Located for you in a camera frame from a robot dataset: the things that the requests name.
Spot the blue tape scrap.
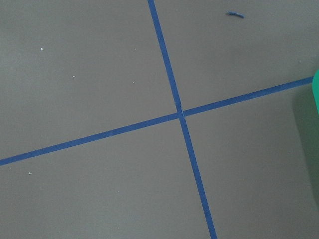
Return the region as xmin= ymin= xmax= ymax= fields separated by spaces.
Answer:
xmin=226 ymin=11 xmax=245 ymax=18

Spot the green plastic tray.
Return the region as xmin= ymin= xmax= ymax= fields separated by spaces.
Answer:
xmin=312 ymin=70 xmax=319 ymax=113

